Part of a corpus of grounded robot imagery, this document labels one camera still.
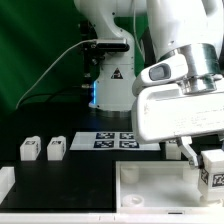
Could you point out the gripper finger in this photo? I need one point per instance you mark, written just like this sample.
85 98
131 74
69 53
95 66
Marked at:
184 144

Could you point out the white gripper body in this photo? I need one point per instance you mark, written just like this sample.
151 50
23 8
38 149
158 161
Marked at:
163 113

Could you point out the white square tabletop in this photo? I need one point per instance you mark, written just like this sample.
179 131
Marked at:
154 192

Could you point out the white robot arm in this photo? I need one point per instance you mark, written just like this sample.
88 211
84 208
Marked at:
194 28

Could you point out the white marker sheet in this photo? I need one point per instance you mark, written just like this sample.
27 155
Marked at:
109 141

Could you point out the white left obstacle block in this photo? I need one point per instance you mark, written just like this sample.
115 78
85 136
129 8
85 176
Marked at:
7 180

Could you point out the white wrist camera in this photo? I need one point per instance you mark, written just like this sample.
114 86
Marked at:
164 72

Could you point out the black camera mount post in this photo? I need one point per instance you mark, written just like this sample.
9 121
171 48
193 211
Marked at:
90 60

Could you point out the black base camera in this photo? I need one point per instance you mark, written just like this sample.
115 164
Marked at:
111 45

